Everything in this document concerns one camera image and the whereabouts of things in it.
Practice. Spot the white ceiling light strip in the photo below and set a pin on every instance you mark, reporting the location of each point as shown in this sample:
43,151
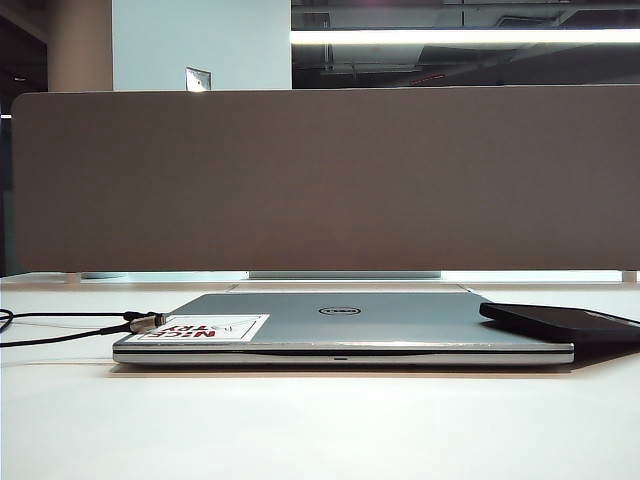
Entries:
450,36

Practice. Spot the brown desk partition panel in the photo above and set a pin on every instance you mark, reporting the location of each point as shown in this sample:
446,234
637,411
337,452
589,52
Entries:
325,180

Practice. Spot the silver wall plate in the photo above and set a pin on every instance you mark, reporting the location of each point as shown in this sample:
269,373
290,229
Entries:
198,79

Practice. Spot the white partition clamp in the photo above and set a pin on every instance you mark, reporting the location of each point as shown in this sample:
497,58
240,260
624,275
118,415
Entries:
75,278

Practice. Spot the white Nice Try sticker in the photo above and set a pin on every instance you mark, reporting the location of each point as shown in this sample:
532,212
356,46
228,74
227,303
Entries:
235,327

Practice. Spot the black smartphone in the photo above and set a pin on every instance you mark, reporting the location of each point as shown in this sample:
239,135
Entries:
560,327

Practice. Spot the grey bar under partition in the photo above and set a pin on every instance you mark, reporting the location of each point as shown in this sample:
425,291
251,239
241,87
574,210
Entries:
345,275

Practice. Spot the red ceiling sign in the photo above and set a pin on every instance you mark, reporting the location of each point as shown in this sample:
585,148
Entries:
429,79

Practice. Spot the beige round column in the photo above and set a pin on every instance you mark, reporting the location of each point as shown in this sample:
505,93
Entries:
80,45

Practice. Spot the silver Dell laptop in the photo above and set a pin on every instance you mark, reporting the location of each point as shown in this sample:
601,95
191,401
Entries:
350,335

